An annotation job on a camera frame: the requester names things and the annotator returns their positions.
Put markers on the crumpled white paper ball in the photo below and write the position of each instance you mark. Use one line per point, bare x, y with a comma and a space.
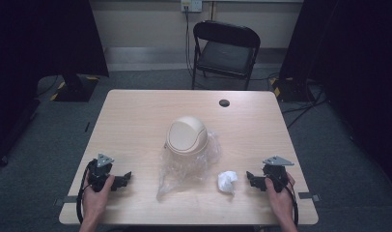
227, 182

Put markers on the white wall socket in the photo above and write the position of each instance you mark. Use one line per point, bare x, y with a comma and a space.
191, 5

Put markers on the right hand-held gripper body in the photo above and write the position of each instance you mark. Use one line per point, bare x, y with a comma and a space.
277, 175

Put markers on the person's left hand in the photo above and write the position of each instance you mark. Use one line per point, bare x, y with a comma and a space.
96, 199

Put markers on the small black floor strip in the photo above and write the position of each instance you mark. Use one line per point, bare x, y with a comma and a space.
87, 127

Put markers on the clear plastic bag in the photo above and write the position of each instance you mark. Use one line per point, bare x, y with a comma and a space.
179, 172

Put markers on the black folding chair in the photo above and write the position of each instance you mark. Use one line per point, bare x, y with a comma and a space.
224, 54

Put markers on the grey table bracket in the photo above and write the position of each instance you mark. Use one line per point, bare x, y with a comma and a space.
67, 200
309, 196

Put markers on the black stand base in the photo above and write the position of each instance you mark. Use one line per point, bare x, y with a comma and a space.
290, 92
73, 90

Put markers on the black curtain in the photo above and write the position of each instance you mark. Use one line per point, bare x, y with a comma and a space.
30, 64
355, 80

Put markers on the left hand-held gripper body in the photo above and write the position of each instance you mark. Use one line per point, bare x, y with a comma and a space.
99, 174

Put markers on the person's right hand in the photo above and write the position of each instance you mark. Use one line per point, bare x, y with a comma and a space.
281, 201

